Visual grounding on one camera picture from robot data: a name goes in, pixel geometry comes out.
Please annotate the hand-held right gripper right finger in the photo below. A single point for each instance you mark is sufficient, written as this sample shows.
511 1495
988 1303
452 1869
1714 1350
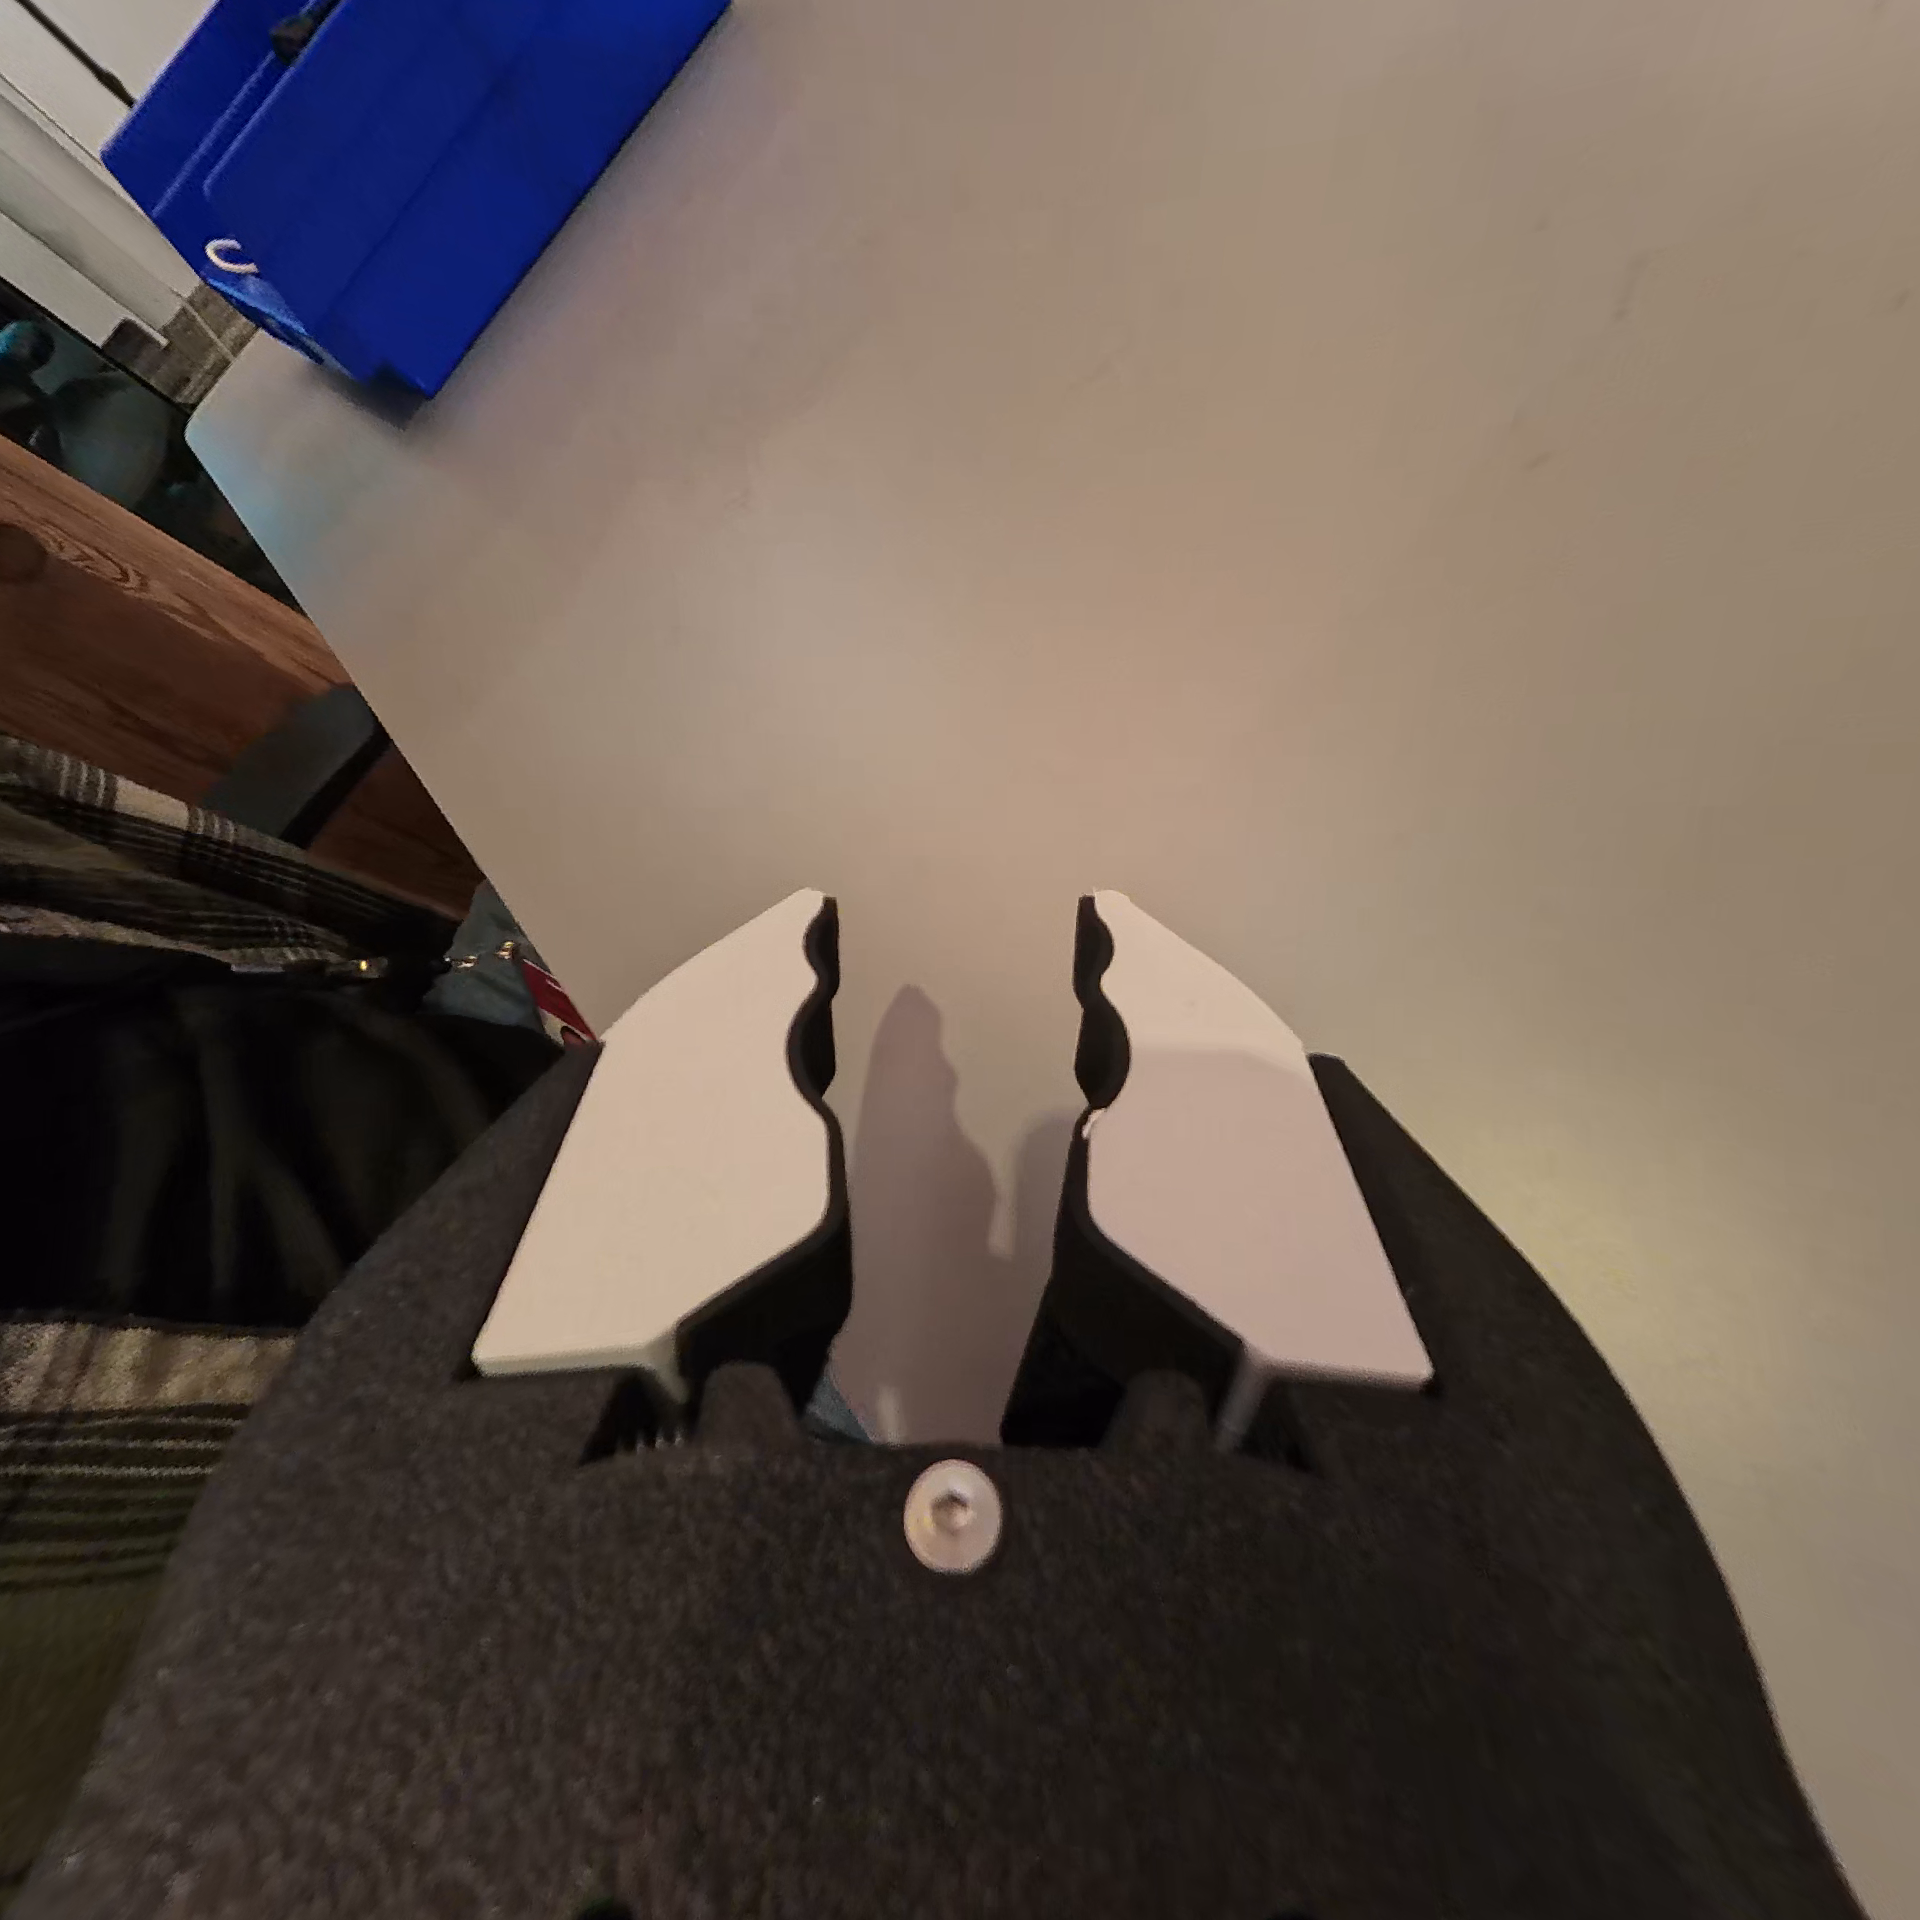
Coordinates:
1244 1200

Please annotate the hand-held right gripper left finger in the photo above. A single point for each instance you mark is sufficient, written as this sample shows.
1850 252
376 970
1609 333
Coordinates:
675 1171

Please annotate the blue plastic bin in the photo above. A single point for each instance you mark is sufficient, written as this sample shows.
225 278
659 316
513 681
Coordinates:
420 195

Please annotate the person's leg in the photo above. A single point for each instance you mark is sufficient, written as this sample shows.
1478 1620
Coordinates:
495 945

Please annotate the black chair armrest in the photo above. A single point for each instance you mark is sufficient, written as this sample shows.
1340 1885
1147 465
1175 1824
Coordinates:
292 766

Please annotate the wooden cabinet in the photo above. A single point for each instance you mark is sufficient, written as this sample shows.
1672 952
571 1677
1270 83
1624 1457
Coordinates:
134 659

